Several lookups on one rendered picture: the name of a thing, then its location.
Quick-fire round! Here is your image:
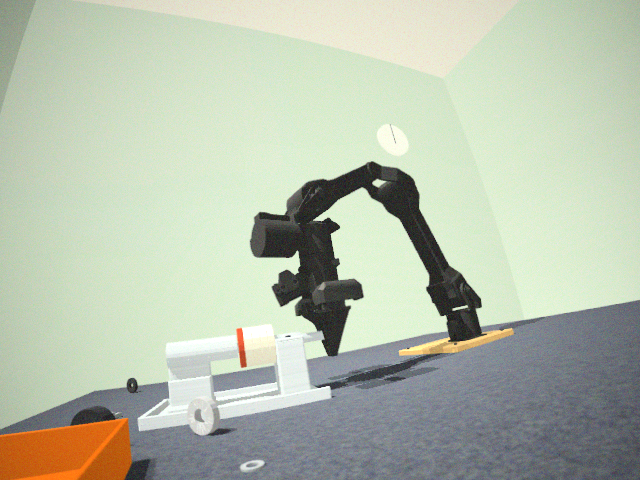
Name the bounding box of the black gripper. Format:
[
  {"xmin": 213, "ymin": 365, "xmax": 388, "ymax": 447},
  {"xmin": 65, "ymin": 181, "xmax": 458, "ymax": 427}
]
[{"xmin": 294, "ymin": 253, "xmax": 364, "ymax": 357}]

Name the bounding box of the small black ring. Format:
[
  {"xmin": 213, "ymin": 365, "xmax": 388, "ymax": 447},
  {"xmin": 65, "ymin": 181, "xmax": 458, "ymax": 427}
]
[{"xmin": 126, "ymin": 378, "xmax": 138, "ymax": 393}]

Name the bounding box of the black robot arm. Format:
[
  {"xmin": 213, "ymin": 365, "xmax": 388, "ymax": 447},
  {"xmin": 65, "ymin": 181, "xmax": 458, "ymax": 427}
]
[{"xmin": 250, "ymin": 161, "xmax": 487, "ymax": 342}]

